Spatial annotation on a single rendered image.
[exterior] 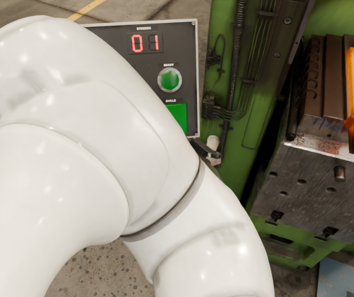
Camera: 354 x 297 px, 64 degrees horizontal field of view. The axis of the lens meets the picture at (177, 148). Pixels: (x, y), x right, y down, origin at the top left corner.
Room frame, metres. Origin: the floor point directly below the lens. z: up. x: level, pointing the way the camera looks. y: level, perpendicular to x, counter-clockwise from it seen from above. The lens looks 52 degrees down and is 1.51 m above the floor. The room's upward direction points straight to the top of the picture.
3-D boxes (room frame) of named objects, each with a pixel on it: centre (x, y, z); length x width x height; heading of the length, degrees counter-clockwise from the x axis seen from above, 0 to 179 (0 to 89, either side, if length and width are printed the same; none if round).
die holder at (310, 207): (0.69, -0.56, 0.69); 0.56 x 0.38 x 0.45; 161
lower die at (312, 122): (0.70, -0.50, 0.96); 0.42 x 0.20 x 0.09; 161
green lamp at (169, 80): (0.54, 0.02, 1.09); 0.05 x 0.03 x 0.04; 71
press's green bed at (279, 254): (0.69, -0.56, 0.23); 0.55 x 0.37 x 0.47; 161
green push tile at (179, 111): (0.49, 0.01, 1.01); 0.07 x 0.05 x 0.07; 96
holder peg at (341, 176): (0.42, -0.44, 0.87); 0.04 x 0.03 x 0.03; 161
